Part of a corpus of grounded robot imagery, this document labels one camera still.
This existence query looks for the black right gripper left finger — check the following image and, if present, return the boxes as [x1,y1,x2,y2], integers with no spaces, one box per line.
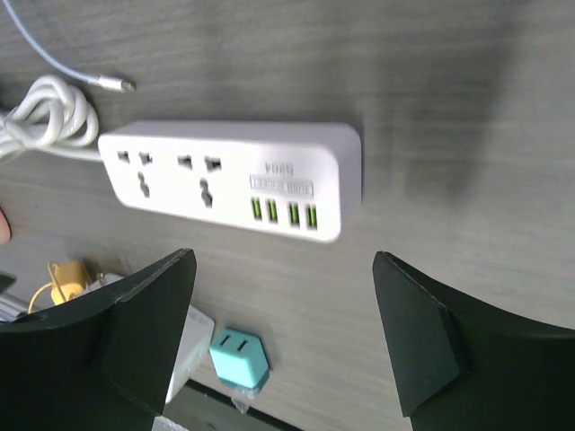
[1,249,197,430]

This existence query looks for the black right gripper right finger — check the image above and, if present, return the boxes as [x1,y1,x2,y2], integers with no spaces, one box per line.
[372,251,574,430]

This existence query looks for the white cube socket plain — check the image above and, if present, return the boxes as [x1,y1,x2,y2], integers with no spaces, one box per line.
[165,305,215,404]

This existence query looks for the yellow orange plug adapter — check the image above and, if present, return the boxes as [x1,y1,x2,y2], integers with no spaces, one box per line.
[48,260,91,305]

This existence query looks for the teal plug adapter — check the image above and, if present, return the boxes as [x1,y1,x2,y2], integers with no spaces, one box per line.
[209,328,270,391]

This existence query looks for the white power strip green ports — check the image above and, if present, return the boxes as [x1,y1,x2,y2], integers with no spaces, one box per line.
[98,120,363,243]

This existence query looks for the pink round socket base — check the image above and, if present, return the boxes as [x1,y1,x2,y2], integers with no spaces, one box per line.
[0,209,12,245]

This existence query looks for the white bundled cable with plug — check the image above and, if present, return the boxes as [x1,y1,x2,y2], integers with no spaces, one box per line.
[0,74,104,165]

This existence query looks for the light blue power cable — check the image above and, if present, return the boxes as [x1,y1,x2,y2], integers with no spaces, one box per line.
[2,0,137,94]

